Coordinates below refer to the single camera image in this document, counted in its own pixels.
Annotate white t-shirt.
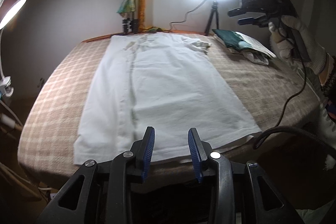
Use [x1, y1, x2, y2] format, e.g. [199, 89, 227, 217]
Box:
[73, 33, 260, 165]

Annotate folded green clothes stack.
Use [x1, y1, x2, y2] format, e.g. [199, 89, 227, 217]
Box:
[213, 29, 277, 59]

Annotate right gloved hand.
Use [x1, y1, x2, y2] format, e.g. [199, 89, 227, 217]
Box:
[268, 15, 330, 75]

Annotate white folded cloth underneath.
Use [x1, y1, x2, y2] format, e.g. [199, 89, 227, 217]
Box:
[229, 49, 269, 66]

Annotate black mini tripod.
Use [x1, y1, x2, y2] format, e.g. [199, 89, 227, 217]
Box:
[205, 0, 219, 36]

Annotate beige checkered blanket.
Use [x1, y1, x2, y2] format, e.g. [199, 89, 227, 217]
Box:
[18, 34, 320, 188]

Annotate white clip desk lamp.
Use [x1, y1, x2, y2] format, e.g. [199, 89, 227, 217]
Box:
[1, 0, 27, 98]

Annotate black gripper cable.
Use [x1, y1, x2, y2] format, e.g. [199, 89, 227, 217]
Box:
[253, 24, 336, 151]

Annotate black ring light cable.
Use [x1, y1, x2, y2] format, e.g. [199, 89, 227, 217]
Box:
[169, 0, 208, 32]

